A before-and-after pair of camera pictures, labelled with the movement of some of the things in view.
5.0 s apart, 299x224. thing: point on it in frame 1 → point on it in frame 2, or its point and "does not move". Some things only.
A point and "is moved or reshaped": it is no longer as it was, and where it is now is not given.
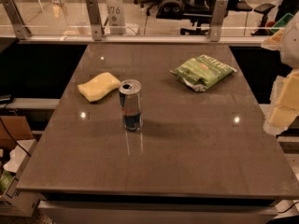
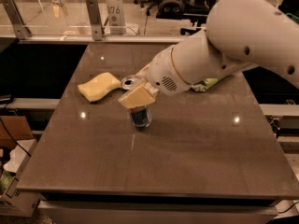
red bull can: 131,105 is moved or reshaped
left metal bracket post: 21,30 does not move
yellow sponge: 99,86 does not move
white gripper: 291,44 → 163,69
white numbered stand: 115,9 does not move
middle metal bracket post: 95,18 does not move
